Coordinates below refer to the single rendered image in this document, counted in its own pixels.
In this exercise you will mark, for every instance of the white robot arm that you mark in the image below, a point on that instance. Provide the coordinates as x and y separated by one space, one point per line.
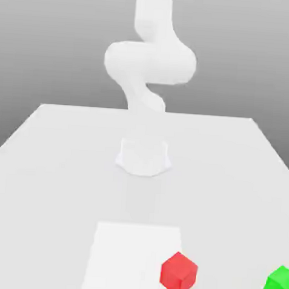
150 62

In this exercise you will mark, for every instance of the small green cube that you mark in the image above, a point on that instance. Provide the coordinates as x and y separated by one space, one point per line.
279 287

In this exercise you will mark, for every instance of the small red cube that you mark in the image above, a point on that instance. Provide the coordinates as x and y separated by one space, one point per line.
178 274

